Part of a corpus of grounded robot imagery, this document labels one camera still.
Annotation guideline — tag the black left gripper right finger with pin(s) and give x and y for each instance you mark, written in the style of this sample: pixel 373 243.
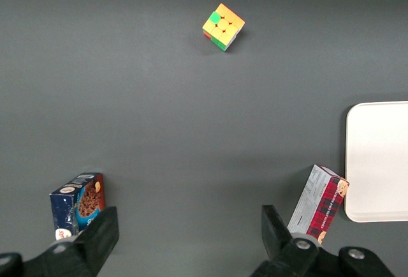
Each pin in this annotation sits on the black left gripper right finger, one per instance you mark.
pixel 287 258

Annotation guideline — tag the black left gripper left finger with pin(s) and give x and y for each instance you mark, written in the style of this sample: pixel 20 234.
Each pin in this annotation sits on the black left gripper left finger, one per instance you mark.
pixel 83 251

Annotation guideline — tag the red tartan cookie box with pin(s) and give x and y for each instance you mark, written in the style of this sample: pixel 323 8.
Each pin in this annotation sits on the red tartan cookie box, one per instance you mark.
pixel 325 206

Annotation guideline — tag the blue chocolate cookie box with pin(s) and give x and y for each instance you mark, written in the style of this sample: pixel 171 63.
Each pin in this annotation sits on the blue chocolate cookie box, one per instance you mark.
pixel 86 200

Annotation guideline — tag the white plastic tray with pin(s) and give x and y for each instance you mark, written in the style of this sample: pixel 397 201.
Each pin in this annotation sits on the white plastic tray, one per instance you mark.
pixel 379 162

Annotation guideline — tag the multicoloured puzzle cube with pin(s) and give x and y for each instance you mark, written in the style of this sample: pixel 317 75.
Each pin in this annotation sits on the multicoloured puzzle cube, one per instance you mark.
pixel 223 26

